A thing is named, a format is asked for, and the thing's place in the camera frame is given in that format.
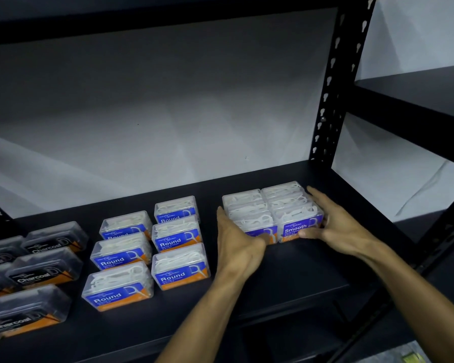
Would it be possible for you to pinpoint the person's right hand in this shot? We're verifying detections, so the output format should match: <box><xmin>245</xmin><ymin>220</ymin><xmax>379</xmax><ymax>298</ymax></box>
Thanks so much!
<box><xmin>298</xmin><ymin>186</ymin><xmax>379</xmax><ymax>258</ymax></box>

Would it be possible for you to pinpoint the person's left hand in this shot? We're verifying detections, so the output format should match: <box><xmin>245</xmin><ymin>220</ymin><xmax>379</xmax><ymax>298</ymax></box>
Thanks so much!
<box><xmin>216</xmin><ymin>206</ymin><xmax>274</xmax><ymax>280</ymax></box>

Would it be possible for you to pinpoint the violet label floss pick container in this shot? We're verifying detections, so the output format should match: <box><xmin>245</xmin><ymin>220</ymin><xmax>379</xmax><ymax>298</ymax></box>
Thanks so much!
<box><xmin>233</xmin><ymin>212</ymin><xmax>279</xmax><ymax>245</ymax></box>
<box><xmin>275</xmin><ymin>205</ymin><xmax>325</xmax><ymax>243</ymax></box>

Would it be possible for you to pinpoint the person's left forearm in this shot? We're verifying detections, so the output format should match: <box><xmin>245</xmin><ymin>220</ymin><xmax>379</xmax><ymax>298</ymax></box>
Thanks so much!
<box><xmin>155</xmin><ymin>269</ymin><xmax>264</xmax><ymax>363</ymax></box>

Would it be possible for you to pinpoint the person's right forearm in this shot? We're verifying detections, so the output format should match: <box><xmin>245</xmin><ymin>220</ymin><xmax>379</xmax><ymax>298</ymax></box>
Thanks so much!
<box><xmin>359</xmin><ymin>239</ymin><xmax>454</xmax><ymax>363</ymax></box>

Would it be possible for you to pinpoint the cluster of violet floss boxes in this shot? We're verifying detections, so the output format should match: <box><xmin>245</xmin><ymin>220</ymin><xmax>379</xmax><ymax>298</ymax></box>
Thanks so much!
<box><xmin>222</xmin><ymin>181</ymin><xmax>319</xmax><ymax>220</ymax></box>

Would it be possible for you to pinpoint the group of blue floss boxes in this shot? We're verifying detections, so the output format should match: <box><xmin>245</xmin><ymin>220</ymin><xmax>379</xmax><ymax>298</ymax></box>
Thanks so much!
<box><xmin>81</xmin><ymin>196</ymin><xmax>211</xmax><ymax>312</ymax></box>

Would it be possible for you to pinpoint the black neighbouring shelf board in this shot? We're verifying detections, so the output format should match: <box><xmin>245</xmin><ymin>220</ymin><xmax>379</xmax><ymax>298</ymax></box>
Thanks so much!
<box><xmin>342</xmin><ymin>64</ymin><xmax>454</xmax><ymax>170</ymax></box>

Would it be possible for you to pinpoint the group of black floss boxes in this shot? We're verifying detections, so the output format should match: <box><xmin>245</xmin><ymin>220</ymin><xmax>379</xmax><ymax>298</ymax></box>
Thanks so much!
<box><xmin>0</xmin><ymin>221</ymin><xmax>89</xmax><ymax>344</ymax></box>

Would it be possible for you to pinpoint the black shelf top beam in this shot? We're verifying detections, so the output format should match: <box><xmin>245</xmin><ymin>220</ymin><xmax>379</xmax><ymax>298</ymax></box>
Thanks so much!
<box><xmin>0</xmin><ymin>0</ymin><xmax>368</xmax><ymax>48</ymax></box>

